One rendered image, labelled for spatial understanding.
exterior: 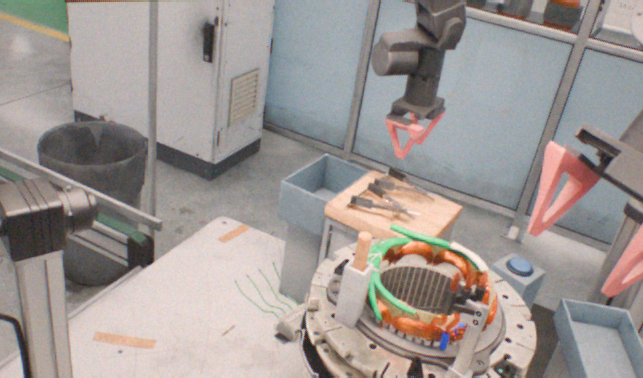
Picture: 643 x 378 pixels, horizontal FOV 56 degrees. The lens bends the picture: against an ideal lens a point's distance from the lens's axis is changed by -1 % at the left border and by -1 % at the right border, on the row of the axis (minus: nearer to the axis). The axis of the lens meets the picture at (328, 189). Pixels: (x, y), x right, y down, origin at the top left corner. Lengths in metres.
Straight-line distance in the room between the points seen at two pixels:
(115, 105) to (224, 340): 2.47
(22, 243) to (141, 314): 0.84
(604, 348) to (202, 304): 0.76
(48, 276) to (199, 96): 2.68
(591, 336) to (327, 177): 0.61
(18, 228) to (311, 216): 0.78
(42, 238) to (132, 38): 2.89
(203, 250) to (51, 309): 0.96
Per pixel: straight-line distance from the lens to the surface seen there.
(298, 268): 1.27
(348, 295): 0.79
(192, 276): 1.37
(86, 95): 3.69
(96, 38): 3.51
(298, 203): 1.17
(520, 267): 1.13
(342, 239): 1.14
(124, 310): 1.29
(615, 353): 1.06
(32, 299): 0.50
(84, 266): 2.53
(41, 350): 0.53
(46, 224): 0.46
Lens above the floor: 1.63
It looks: 29 degrees down
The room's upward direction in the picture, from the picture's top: 10 degrees clockwise
